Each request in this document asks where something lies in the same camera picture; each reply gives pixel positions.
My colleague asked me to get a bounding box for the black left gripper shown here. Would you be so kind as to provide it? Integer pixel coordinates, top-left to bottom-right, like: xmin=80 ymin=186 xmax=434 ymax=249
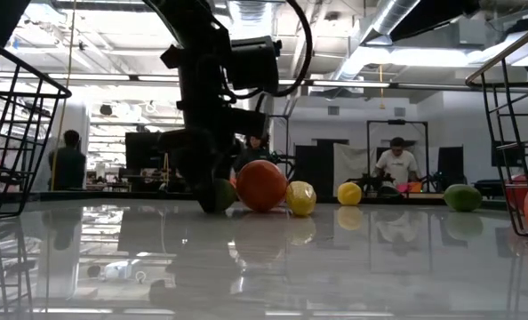
xmin=159 ymin=35 xmax=268 ymax=213

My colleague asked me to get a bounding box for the green lime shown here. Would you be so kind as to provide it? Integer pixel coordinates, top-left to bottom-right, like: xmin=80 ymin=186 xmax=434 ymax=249
xmin=212 ymin=178 xmax=238 ymax=212
xmin=443 ymin=183 xmax=484 ymax=213

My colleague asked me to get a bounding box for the orange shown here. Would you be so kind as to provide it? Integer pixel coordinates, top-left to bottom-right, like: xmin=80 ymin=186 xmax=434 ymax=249
xmin=236 ymin=159 xmax=289 ymax=213

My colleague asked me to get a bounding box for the yellow corn cob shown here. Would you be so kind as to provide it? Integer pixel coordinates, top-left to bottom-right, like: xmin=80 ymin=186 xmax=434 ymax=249
xmin=285 ymin=180 xmax=317 ymax=218

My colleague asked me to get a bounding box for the person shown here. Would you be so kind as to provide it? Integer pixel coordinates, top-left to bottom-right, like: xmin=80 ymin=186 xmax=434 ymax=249
xmin=372 ymin=136 xmax=423 ymax=186
xmin=231 ymin=132 xmax=274 ymax=174
xmin=48 ymin=129 xmax=87 ymax=191

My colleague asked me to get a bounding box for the black monitor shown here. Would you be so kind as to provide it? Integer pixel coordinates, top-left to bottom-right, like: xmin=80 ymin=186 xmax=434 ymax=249
xmin=124 ymin=132 xmax=165 ymax=170

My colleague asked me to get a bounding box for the yellow lemon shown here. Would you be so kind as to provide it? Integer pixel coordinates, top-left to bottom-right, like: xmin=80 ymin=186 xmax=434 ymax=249
xmin=337 ymin=181 xmax=363 ymax=206

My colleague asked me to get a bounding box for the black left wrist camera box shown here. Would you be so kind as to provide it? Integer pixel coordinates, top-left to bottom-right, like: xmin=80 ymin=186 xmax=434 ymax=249
xmin=228 ymin=36 xmax=283 ymax=95

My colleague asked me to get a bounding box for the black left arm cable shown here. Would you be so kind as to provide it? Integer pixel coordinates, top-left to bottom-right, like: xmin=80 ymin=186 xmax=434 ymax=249
xmin=254 ymin=0 xmax=314 ymax=112

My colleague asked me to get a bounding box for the yellow power cord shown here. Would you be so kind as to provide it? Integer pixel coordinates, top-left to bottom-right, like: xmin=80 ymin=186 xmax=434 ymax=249
xmin=49 ymin=0 xmax=77 ymax=192

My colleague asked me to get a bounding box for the black metal rig frame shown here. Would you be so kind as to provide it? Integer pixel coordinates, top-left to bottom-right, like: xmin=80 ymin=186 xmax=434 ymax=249
xmin=365 ymin=118 xmax=429 ymax=188

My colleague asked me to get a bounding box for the black wire basket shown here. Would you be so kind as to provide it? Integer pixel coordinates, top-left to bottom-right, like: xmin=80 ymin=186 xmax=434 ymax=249
xmin=465 ymin=20 xmax=528 ymax=244
xmin=0 ymin=34 xmax=73 ymax=221

